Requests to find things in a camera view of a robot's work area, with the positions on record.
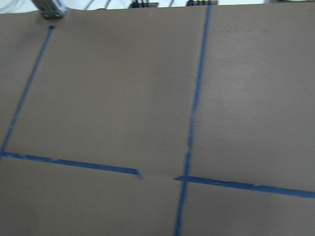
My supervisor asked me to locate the black power strip left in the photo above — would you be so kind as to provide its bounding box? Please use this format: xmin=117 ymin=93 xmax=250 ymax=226
xmin=129 ymin=0 xmax=159 ymax=8

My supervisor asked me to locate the black power strip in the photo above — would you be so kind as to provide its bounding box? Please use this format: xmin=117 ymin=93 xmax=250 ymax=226
xmin=186 ymin=0 xmax=219 ymax=6
xmin=129 ymin=0 xmax=159 ymax=8

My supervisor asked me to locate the black power strip right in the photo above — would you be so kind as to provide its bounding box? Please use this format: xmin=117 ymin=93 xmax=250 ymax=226
xmin=186 ymin=0 xmax=219 ymax=6

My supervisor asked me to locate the aluminium frame post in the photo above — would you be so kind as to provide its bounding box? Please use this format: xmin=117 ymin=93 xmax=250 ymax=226
xmin=31 ymin=0 xmax=67 ymax=19

